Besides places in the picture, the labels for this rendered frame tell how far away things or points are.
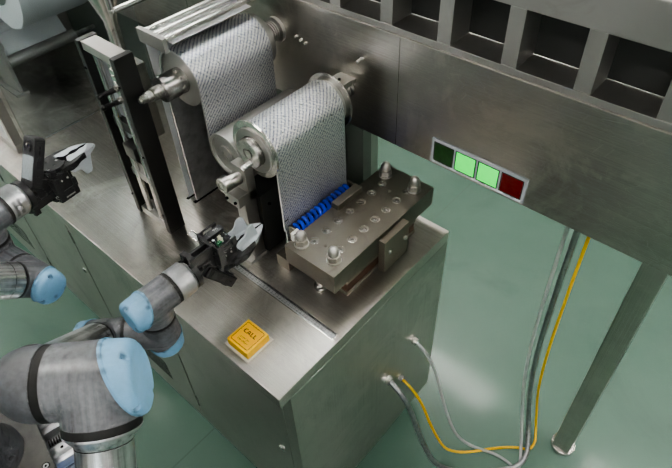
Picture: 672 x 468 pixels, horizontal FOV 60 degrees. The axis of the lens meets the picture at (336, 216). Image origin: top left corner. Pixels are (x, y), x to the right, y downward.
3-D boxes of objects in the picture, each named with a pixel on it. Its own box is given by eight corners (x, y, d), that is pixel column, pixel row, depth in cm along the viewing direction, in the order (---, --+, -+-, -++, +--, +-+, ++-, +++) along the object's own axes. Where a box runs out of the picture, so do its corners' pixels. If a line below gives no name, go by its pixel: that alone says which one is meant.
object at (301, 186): (284, 231, 147) (276, 174, 134) (345, 182, 159) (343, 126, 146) (285, 231, 146) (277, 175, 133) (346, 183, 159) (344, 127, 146)
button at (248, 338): (228, 343, 138) (226, 337, 136) (250, 324, 141) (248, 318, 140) (248, 360, 134) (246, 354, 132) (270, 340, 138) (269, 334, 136)
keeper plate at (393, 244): (377, 269, 151) (378, 240, 143) (401, 247, 156) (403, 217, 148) (385, 274, 150) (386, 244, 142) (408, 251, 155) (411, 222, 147)
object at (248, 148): (250, 139, 128) (264, 169, 131) (257, 135, 129) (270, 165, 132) (232, 139, 133) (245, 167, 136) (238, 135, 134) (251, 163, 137)
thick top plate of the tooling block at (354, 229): (286, 261, 146) (284, 245, 142) (385, 179, 167) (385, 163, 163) (334, 294, 138) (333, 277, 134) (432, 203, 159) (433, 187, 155)
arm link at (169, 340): (138, 333, 134) (125, 304, 126) (188, 328, 134) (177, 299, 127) (133, 363, 128) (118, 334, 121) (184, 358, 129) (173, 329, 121)
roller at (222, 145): (214, 164, 151) (205, 126, 143) (283, 119, 165) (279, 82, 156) (245, 184, 145) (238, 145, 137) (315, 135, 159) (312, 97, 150)
